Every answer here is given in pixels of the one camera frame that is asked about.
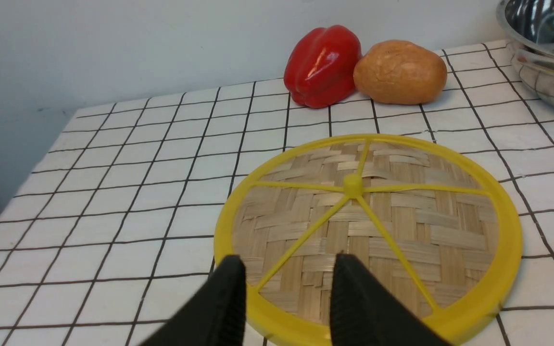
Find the white checkered tablecloth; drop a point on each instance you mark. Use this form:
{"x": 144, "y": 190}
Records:
{"x": 113, "y": 229}

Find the yellow woven bamboo steamer lid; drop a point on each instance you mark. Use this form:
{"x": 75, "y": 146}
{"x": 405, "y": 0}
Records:
{"x": 430, "y": 224}

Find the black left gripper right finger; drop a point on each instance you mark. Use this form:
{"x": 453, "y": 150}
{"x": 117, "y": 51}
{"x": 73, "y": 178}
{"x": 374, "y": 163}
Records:
{"x": 364, "y": 313}

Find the stainless steel pot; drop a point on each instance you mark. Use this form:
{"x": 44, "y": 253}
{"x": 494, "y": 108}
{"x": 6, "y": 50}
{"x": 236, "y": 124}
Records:
{"x": 529, "y": 29}

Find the red bell pepper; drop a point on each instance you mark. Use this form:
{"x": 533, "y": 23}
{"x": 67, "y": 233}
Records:
{"x": 319, "y": 72}

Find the brown bread roll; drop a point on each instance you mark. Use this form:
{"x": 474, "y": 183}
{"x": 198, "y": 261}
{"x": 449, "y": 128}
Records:
{"x": 400, "y": 72}

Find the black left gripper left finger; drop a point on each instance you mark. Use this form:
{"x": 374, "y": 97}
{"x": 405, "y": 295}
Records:
{"x": 214, "y": 316}

